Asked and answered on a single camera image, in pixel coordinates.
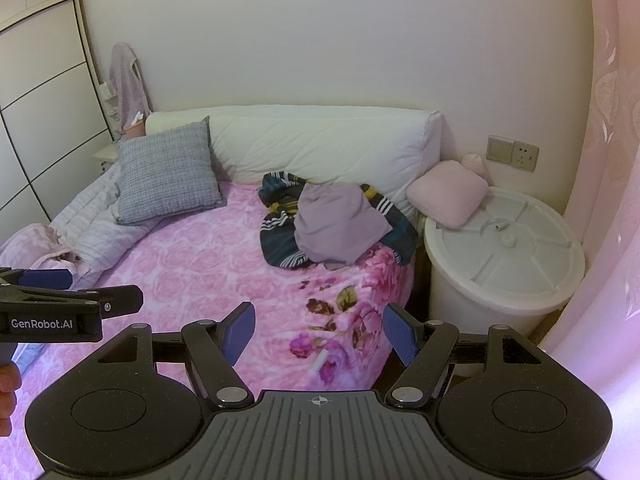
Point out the grey checked pillow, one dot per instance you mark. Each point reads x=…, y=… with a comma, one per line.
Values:
x=165, y=175

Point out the white wardrobe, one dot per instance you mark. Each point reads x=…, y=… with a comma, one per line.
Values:
x=40, y=110

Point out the small white object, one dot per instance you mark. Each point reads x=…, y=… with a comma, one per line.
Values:
x=321, y=362

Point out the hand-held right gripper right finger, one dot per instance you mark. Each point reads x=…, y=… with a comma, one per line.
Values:
x=400, y=332

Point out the small pink pillow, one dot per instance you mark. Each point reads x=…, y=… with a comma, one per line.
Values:
x=447, y=192

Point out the person's left hand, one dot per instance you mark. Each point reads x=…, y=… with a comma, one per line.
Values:
x=7, y=400

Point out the beige wall socket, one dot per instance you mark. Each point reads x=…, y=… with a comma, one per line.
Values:
x=525, y=156

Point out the grey striped duvet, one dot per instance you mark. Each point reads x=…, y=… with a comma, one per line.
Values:
x=95, y=210

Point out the white headboard cushion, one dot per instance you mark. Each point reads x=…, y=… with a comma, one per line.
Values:
x=320, y=145

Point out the pink floral blanket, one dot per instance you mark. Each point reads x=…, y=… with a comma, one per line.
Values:
x=200, y=270

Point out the grey sleeveless shirt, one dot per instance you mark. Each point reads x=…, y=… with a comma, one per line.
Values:
x=340, y=220

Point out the dark striped garment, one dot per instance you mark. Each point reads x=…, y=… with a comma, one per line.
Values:
x=277, y=230

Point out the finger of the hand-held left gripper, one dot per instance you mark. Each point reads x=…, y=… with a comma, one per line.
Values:
x=122, y=300
x=47, y=278

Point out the white nightstand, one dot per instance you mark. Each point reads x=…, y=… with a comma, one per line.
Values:
x=107, y=152

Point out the pink tissue box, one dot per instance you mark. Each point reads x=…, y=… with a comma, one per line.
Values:
x=134, y=127

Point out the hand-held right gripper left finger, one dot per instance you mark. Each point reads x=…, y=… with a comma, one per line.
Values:
x=240, y=335

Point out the pink curtain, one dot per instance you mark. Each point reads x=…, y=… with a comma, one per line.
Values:
x=605, y=160

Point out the white round lidded bucket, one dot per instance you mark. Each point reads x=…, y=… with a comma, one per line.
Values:
x=500, y=270

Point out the stack of pink pillows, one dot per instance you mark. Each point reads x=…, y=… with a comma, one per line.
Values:
x=30, y=247

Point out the hanging pink garment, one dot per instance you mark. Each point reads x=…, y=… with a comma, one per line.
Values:
x=127, y=85

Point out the beige wall switch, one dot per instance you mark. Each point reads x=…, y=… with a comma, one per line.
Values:
x=500, y=148

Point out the pink plush toy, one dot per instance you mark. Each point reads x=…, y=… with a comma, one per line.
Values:
x=477, y=165

